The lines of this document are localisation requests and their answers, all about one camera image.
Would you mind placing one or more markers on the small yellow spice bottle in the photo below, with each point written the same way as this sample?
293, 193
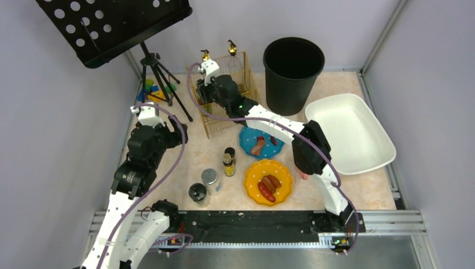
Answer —
228, 163

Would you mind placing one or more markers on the brown sausage rear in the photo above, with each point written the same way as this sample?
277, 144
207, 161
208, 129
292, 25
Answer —
274, 181

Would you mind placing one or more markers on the yellow cap sauce bottle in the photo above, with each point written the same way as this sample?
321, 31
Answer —
207, 108

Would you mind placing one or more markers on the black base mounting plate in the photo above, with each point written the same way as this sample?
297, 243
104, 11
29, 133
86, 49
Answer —
262, 226

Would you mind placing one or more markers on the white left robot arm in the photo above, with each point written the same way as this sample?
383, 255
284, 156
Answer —
132, 182

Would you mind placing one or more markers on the yellow toy block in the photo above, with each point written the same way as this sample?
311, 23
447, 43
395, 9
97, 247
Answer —
156, 96

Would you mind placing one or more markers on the blue dotted plate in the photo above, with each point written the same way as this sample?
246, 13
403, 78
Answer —
247, 138

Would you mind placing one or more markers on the black perforated music stand tray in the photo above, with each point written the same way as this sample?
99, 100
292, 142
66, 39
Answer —
99, 31

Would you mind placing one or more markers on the white plastic basin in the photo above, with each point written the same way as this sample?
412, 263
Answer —
359, 143

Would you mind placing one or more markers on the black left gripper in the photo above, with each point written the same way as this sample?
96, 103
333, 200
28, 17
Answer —
176, 131

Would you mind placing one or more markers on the brown sausage middle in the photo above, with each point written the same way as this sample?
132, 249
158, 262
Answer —
268, 184

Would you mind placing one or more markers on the clear bottle gold pump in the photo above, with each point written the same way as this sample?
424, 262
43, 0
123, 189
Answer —
205, 55
233, 55

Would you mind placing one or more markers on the curved dark sausage piece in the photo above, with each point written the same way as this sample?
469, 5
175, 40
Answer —
273, 140

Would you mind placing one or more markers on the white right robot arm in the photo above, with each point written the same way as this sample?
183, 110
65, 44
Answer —
310, 148

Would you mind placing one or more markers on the lime green toy block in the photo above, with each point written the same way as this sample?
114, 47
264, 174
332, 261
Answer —
148, 85

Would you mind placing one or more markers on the black tripod stand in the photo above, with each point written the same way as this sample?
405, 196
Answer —
152, 61

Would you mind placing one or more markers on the black cap spice bottle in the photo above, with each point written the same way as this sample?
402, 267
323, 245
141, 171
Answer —
230, 151

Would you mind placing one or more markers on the aluminium frame rail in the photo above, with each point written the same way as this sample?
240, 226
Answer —
377, 223

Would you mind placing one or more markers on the black plastic trash bin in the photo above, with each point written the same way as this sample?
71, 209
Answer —
292, 65

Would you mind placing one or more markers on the red sausage front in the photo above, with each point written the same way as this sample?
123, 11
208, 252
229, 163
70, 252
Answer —
266, 193

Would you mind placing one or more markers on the yellow wire rack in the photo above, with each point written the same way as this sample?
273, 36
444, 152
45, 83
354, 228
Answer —
247, 88

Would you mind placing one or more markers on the brown sausage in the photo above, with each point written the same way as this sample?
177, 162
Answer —
268, 184
274, 181

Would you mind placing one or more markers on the black lid grinder jar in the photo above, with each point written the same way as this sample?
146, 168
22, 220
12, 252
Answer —
199, 195

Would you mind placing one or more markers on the silver lid shaker jar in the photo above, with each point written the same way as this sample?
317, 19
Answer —
211, 181

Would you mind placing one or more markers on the blue toy block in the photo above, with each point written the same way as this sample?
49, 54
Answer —
142, 95

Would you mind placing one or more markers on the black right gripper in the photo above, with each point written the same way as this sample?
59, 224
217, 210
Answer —
204, 91

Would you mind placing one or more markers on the yellow dotted plate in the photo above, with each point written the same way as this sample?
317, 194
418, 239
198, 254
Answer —
254, 174

